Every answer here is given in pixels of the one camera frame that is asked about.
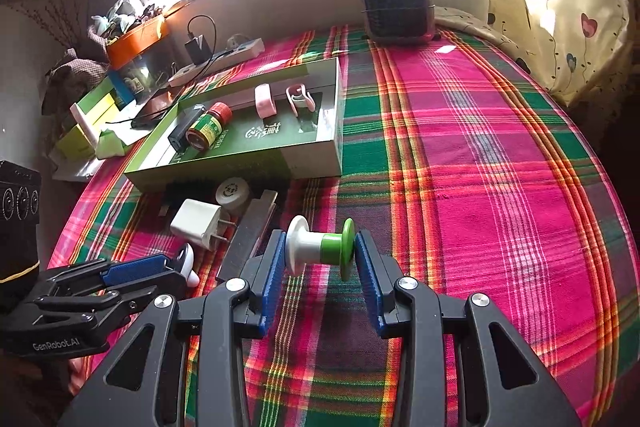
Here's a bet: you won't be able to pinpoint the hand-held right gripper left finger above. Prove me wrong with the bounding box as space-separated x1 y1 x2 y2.
57 229 288 427

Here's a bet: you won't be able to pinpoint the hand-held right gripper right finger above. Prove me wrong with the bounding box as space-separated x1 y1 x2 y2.
354 229 583 427

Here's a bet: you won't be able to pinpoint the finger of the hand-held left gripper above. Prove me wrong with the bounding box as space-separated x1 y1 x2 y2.
37 255 168 295
30 271 188 323

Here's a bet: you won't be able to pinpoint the small white black gadget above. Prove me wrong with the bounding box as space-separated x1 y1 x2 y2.
172 243 200 288

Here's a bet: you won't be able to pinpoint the white and green spool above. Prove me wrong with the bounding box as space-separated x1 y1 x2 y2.
286 215 357 280

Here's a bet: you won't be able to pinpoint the grey utility knife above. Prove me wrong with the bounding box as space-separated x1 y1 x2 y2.
216 189 280 283

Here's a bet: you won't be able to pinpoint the green white cardboard box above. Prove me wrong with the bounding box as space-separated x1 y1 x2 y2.
123 57 347 192

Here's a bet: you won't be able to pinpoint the black flashlight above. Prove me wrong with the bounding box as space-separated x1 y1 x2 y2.
167 103 207 152

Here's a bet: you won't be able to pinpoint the red-capped bottle green label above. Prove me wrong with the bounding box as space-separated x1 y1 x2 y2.
185 102 232 151

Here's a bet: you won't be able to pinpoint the pink oblong case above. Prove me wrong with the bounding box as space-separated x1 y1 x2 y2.
254 83 277 118

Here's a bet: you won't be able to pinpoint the pink and green clip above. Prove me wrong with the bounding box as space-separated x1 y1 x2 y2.
285 83 321 115

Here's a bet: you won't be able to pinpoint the white plug adapter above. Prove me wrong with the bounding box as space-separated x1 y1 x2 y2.
170 198 236 252

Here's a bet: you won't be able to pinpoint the white round disc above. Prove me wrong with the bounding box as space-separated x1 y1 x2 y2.
216 177 250 212

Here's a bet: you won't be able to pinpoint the white paper sheet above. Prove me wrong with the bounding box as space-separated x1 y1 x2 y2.
52 154 106 182

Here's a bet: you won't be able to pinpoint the black speaker box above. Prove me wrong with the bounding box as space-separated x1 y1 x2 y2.
0 160 42 313

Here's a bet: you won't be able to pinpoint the black smartphone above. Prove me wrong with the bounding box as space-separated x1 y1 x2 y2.
131 99 176 128

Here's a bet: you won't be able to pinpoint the white plastic holder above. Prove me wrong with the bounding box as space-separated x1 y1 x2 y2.
70 103 98 148

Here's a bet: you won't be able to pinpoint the green yellow cardboard box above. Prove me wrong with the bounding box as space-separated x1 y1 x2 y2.
75 82 118 128

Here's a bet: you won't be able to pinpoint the blue box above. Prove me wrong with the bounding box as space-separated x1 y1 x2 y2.
107 69 138 105

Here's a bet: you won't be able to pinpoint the dark patterned cloth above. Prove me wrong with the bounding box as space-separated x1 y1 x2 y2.
41 49 111 115

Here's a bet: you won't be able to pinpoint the orange box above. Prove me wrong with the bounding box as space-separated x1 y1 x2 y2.
106 18 170 68

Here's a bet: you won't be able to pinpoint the white power strip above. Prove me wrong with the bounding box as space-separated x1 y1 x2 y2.
167 38 265 88

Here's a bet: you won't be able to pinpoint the black charger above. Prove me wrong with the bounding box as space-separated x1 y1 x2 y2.
185 34 207 65

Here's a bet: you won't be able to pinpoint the crumpled plastic wrappers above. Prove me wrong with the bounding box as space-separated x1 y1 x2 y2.
89 0 166 42

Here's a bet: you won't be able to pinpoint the grey portable heater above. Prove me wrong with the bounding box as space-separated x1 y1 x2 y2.
357 0 435 45

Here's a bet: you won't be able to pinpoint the black charger cable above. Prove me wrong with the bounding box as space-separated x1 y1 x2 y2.
187 15 218 78

